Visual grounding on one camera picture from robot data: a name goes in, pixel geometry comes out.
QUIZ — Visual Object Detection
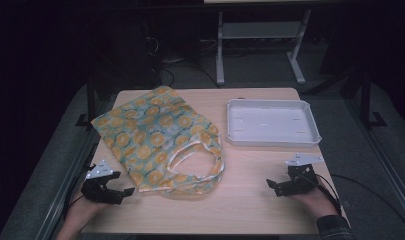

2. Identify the black metal stand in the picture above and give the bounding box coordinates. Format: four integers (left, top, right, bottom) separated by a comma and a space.
74, 74, 98, 130
357, 71, 388, 130

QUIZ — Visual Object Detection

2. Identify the thin black cable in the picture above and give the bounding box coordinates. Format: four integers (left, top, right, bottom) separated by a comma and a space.
157, 63, 222, 90

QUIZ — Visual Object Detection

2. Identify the orange print tote bag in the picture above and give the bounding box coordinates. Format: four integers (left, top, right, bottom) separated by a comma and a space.
90, 85, 226, 196

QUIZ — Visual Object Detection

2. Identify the white metal table frame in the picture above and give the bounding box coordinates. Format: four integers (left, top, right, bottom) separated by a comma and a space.
215, 8, 313, 86

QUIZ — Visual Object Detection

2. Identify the long black cable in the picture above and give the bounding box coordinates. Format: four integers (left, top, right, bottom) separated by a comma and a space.
329, 173, 405, 233

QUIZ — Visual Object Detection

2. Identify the grey metal rail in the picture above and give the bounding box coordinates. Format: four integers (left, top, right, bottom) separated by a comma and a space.
34, 99, 106, 240
345, 98, 405, 218

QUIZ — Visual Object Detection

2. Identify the left hand-held gripper cable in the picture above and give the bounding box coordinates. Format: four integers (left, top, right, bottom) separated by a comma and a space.
63, 162, 95, 218

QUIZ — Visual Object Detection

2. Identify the right hand-held gripper cable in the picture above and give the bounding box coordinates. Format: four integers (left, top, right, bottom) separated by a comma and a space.
309, 173, 343, 215

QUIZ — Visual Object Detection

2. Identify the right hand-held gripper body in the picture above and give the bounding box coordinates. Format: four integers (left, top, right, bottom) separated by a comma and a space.
284, 152, 325, 196

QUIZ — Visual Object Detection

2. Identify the hand-held gripper cable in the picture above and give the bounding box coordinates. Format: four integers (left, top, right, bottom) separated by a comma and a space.
63, 162, 95, 218
309, 173, 343, 215

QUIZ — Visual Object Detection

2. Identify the person's left hand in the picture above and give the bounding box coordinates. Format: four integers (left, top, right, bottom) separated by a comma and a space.
65, 193, 107, 224

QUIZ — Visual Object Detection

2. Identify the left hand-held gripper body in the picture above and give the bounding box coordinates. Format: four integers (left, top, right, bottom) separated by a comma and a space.
80, 159, 118, 205

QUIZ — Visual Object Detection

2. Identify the white plastic tray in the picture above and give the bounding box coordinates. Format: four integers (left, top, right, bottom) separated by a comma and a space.
225, 98, 323, 148

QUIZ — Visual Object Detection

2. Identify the person's right hand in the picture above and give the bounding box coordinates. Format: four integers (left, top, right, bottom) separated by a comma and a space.
287, 175, 340, 220

